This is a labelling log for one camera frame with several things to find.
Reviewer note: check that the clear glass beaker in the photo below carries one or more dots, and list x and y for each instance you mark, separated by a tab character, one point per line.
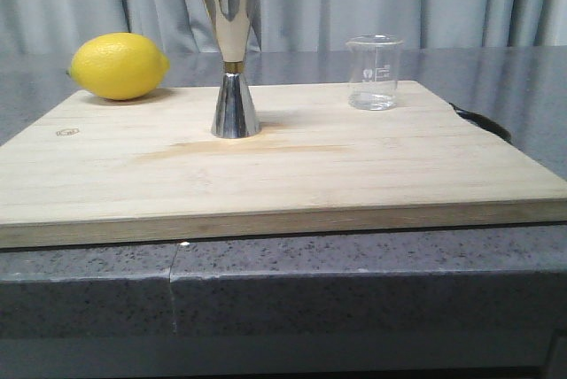
374	71

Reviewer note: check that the black board handle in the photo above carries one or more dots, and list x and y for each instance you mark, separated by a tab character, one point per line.
483	122

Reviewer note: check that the steel double jigger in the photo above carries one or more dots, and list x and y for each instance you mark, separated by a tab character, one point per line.
235	116

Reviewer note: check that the yellow lemon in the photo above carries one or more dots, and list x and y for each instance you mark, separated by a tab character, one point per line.
119	66

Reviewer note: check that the wooden cutting board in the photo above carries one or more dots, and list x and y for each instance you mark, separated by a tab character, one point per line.
92	171

